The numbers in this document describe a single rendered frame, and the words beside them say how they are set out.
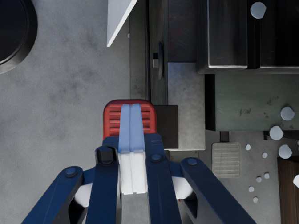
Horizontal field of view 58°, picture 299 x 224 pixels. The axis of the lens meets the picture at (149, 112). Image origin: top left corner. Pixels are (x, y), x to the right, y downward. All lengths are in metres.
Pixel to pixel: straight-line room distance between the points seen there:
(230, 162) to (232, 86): 0.56
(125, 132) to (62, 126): 0.93
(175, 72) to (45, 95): 0.75
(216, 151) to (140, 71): 0.41
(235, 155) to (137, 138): 0.83
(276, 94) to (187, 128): 0.15
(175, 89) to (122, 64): 0.67
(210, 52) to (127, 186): 0.26
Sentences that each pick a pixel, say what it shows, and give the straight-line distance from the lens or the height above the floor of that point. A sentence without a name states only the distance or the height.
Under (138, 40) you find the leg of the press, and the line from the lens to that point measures 1.07.
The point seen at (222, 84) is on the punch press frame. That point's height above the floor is 0.65.
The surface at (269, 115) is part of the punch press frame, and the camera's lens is 0.47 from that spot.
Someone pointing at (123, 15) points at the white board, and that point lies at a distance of 0.77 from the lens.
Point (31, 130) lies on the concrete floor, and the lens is 1.13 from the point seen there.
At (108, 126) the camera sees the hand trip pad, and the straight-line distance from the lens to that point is 0.30.
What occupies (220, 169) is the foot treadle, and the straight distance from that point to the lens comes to 0.97.
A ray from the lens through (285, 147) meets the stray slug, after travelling 0.49.
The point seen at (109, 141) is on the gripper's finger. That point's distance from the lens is 0.18.
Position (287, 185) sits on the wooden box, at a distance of 1.20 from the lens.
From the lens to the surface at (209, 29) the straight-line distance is 0.39.
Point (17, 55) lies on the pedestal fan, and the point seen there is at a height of 0.03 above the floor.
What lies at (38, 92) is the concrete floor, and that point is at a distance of 1.12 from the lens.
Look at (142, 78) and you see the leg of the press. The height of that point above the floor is 0.03.
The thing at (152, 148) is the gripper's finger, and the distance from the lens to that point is 0.17.
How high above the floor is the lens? 1.06
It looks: 86 degrees down
